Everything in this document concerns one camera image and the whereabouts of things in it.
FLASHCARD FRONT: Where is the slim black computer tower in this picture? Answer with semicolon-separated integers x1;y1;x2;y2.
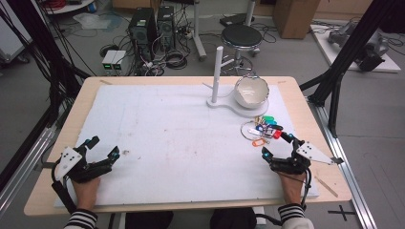
157;5;177;52

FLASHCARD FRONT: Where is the black round stool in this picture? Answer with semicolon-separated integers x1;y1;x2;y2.
221;23;264;76

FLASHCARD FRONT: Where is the white table leg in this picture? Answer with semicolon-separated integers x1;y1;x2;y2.
252;206;267;225

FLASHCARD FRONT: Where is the white bowl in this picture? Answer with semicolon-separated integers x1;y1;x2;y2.
233;74;270;110

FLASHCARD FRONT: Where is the cardboard box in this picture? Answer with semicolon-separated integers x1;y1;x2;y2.
272;0;321;40

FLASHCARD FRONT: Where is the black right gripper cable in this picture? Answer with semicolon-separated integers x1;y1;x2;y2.
254;168;313;227

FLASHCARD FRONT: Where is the clear plastic bag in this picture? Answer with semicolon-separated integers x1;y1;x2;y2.
73;12;111;31

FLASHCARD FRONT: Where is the thin wooden stick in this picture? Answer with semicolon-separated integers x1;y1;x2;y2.
313;175;339;198

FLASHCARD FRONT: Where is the person's left hand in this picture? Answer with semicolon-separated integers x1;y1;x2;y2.
71;177;101;212

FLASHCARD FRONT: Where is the white power supply unit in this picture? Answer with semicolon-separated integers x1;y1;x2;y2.
111;50;128;72
101;50;117;72

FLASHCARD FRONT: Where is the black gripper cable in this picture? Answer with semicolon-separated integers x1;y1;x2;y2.
254;168;313;227
51;158;79;215

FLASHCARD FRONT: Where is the wooden table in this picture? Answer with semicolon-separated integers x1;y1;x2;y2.
23;75;353;218

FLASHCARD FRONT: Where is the white board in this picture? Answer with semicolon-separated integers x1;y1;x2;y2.
309;23;402;73

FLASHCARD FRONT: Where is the white desk leg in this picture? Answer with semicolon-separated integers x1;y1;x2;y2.
190;0;208;62
244;0;257;28

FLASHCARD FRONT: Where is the person's left leg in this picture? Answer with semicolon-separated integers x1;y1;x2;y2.
124;211;175;229

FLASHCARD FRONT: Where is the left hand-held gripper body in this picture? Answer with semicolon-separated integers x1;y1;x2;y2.
53;146;113;184

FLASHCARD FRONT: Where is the white foam mat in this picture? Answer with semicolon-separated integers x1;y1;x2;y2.
53;83;320;209

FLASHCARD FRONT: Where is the black metal frame stand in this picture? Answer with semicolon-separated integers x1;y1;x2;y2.
0;0;93;129
299;0;397;139

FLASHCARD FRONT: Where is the tangle of floor cables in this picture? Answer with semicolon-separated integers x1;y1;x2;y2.
139;30;196;77

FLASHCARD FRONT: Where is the person's right hand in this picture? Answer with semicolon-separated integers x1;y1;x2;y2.
277;171;309;206

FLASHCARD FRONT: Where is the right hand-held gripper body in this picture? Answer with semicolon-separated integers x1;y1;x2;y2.
269;138;346;176

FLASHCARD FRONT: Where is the person's leg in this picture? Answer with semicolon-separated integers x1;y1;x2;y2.
124;211;175;229
209;207;258;229

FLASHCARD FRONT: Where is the bunch of keys with coloured tags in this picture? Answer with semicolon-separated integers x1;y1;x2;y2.
240;114;285;149

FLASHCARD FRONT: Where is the person's right leg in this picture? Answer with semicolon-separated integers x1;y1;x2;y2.
209;207;258;229

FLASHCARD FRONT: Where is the large black computer tower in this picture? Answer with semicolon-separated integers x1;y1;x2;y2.
128;7;159;62

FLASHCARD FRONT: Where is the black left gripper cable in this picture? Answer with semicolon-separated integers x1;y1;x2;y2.
51;158;79;215

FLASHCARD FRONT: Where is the aluminium rail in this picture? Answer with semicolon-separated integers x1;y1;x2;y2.
306;95;378;229
0;126;57;218

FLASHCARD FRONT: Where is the white stand with post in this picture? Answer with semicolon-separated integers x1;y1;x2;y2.
202;45;270;118

